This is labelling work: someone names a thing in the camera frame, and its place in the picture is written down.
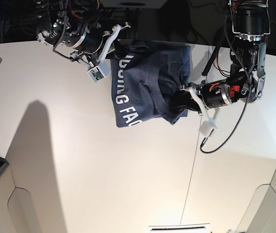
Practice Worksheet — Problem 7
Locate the black braided camera cable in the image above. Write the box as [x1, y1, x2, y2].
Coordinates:
[199, 9, 253, 155]

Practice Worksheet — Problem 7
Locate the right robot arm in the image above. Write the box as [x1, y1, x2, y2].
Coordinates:
[34, 0, 131, 66]

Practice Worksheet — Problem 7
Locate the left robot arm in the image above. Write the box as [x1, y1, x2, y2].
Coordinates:
[170, 0, 271, 114]

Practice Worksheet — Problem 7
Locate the blue grey t-shirt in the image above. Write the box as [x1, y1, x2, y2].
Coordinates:
[111, 40, 191, 128]

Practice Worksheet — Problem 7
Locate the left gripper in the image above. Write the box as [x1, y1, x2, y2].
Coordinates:
[169, 81, 240, 115]

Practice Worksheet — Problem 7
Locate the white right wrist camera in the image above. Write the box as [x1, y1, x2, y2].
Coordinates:
[87, 62, 111, 83]

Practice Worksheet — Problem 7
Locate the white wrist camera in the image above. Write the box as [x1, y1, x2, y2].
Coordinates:
[87, 62, 111, 83]
[199, 119, 217, 137]

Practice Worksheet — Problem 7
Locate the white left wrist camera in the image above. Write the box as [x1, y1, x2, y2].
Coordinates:
[199, 119, 217, 137]

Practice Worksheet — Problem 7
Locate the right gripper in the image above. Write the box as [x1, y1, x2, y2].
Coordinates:
[69, 23, 131, 65]

